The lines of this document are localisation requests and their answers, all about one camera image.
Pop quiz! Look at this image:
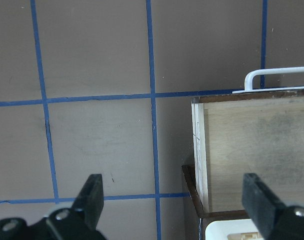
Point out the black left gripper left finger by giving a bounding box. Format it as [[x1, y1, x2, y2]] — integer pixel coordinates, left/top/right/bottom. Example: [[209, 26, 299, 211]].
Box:
[[0, 174, 104, 240]]

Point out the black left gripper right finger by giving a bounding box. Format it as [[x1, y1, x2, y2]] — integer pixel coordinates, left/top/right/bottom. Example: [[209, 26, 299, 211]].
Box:
[[241, 173, 304, 240]]

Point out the white plastic tray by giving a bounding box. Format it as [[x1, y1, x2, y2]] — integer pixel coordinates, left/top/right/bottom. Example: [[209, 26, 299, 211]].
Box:
[[205, 219, 264, 240]]

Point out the wooden drawer with white handle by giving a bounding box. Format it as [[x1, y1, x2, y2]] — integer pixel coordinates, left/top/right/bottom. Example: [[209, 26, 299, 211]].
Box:
[[191, 66, 304, 213]]

